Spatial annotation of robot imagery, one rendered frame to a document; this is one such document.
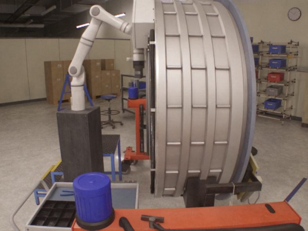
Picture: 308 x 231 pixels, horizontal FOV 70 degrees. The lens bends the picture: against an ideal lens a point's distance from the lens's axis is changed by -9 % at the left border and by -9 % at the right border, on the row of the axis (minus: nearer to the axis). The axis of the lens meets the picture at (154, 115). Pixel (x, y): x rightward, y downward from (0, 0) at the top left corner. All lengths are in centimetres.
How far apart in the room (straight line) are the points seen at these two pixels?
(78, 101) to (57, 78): 642
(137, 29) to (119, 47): 922
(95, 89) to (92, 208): 806
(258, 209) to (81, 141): 123
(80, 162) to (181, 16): 119
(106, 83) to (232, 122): 793
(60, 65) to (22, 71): 150
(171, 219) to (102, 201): 23
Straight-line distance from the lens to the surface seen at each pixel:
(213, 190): 117
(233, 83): 117
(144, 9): 143
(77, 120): 170
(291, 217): 91
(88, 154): 175
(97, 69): 870
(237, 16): 139
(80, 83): 174
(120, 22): 163
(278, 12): 687
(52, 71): 809
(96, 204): 74
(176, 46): 119
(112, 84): 905
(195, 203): 141
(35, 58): 911
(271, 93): 602
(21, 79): 902
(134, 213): 84
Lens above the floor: 147
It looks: 14 degrees down
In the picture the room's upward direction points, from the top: straight up
